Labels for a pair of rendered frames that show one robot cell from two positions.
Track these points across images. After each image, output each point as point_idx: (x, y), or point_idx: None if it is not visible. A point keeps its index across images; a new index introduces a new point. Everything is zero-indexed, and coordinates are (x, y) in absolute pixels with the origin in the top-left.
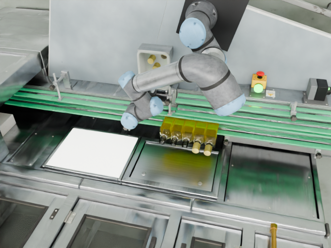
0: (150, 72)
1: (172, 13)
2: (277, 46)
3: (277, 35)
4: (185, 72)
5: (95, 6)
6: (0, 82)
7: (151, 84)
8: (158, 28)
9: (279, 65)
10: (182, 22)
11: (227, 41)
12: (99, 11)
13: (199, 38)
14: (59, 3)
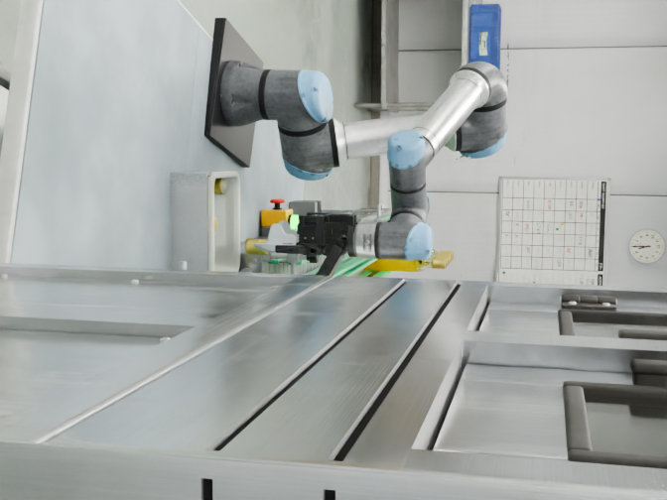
0: (443, 110)
1: (200, 92)
2: (269, 150)
3: (268, 131)
4: (492, 82)
5: (115, 71)
6: (245, 272)
7: (454, 129)
8: (187, 129)
9: (272, 187)
10: (300, 78)
11: (250, 145)
12: (120, 86)
13: (331, 99)
14: (56, 60)
